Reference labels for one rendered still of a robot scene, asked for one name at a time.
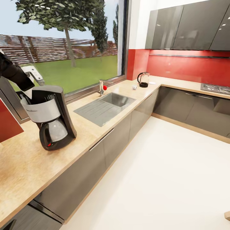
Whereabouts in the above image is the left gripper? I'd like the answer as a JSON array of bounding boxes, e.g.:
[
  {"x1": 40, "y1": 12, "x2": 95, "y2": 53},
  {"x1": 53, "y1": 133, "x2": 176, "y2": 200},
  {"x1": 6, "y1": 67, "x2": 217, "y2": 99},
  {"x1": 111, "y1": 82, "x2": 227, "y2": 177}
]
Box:
[{"x1": 4, "y1": 65, "x2": 35, "y2": 92}]

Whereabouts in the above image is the electric kettle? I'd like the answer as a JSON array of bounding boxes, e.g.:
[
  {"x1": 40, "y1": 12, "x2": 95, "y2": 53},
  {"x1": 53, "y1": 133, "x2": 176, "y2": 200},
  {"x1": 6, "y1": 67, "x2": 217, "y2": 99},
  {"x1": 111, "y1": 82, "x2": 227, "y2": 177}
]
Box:
[{"x1": 138, "y1": 72, "x2": 150, "y2": 88}]

